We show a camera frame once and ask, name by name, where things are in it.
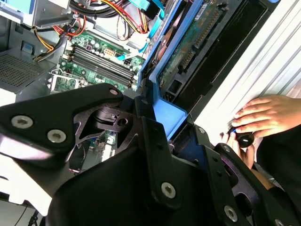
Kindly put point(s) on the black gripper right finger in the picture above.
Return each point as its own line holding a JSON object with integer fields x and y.
{"x": 211, "y": 169}

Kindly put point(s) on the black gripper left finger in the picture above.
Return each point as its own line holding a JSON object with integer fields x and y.
{"x": 47, "y": 110}

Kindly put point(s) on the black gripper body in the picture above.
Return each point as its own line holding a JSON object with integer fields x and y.
{"x": 105, "y": 195}

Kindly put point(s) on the hard disk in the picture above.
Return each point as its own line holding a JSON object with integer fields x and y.
{"x": 178, "y": 61}

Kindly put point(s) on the person's left hand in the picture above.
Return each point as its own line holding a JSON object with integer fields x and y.
{"x": 243, "y": 155}

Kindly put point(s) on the person's right hand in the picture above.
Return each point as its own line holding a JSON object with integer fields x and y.
{"x": 265, "y": 115}

